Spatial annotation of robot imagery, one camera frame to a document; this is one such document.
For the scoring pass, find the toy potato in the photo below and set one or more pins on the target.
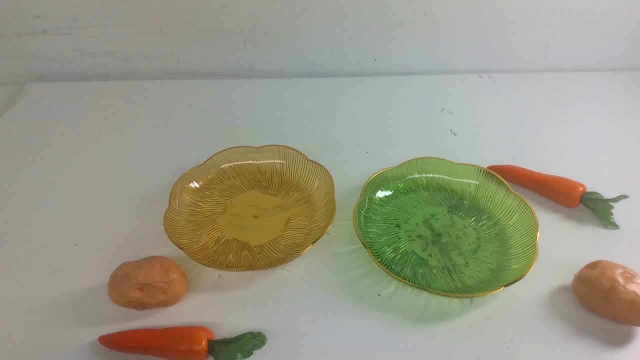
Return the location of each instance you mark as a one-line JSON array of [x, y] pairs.
[[609, 290], [149, 283]]

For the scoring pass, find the toy carrot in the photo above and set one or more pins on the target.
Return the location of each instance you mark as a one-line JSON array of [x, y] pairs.
[[562, 190], [183, 343]]

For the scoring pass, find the amber ribbed glass plate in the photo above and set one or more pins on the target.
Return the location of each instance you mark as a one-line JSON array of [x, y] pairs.
[[250, 208]]

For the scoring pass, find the green ribbed glass plate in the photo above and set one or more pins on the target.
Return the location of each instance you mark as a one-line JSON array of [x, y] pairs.
[[449, 228]]

